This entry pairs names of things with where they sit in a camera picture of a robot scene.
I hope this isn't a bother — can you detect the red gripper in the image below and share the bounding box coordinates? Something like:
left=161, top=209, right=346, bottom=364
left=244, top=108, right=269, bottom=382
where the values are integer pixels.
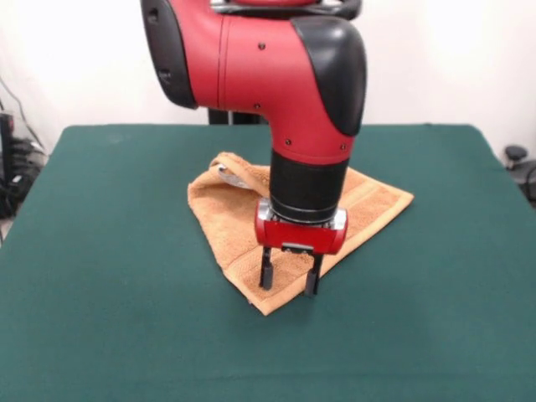
left=254, top=198, right=349, bottom=298

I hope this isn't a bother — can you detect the orange terry towel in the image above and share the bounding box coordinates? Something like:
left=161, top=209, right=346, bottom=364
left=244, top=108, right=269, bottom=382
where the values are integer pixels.
left=187, top=152, right=415, bottom=317

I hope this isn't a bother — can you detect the dark green table cloth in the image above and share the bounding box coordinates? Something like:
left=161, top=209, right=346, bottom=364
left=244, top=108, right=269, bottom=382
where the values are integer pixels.
left=0, top=123, right=536, bottom=402

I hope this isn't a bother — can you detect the black office chair base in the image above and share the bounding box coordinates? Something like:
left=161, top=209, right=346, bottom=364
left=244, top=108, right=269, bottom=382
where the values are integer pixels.
left=503, top=144, right=536, bottom=210

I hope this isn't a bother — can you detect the black electronics box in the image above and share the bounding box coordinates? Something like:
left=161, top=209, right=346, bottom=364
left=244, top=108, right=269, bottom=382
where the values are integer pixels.
left=0, top=111, right=15, bottom=219

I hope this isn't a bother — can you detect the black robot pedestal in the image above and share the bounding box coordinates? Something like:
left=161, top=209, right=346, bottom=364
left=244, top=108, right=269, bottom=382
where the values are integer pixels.
left=207, top=0, right=363, bottom=126

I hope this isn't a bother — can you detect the black cable bundle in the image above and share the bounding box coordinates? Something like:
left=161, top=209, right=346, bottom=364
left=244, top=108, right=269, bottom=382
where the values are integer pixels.
left=8, top=137, right=49, bottom=198

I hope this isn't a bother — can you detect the grey cable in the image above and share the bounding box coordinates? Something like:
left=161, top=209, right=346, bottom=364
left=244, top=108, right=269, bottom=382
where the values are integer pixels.
left=0, top=75, right=45, bottom=150

